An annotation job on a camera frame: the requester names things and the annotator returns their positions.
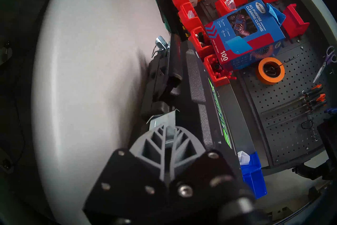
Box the red bin holding screw bags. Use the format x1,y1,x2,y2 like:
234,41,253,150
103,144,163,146
178,3,202,31

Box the red bin holding red caps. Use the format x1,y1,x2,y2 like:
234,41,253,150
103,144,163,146
203,54,236,87

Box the black monitor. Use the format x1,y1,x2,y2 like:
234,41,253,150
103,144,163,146
317,116,337,169

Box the dark perforated pegboard panel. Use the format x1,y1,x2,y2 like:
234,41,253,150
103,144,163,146
237,24,332,167

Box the blue microfiber cloth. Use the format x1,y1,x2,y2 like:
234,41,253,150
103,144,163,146
266,3,287,26

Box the blue cleaning cloths carton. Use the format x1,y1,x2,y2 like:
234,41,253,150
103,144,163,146
205,0,286,71

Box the black plastic tool box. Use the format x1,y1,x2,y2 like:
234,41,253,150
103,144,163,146
140,34,257,164

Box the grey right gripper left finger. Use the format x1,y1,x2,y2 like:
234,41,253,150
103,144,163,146
82,125,169,225

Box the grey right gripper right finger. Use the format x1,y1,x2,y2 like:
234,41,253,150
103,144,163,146
168,126,244,218

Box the red bin holding black parts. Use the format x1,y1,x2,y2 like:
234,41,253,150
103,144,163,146
188,26,215,59

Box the blue plastic bin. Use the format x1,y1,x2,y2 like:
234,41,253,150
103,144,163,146
238,151,267,199

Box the purple handled scissors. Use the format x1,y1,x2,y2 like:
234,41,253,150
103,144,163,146
313,46,337,84

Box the green cutting mat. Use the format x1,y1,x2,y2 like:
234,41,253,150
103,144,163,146
150,0,171,32

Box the red bin holding bag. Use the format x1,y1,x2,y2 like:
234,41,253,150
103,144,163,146
215,0,237,18

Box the orange tape roll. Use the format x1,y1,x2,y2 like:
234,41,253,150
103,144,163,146
255,57,285,85

